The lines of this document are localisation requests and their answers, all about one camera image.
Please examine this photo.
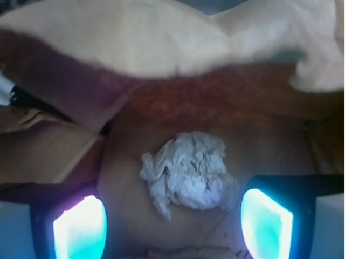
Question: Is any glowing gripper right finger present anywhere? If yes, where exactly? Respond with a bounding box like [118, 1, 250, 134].
[240, 175, 344, 258]

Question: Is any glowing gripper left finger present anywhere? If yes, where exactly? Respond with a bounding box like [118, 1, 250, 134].
[30, 183, 107, 258]

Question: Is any white paper ball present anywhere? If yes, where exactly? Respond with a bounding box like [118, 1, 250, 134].
[139, 131, 239, 220]

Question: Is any brown paper bag tray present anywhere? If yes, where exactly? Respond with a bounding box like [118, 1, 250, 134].
[1, 1, 344, 258]

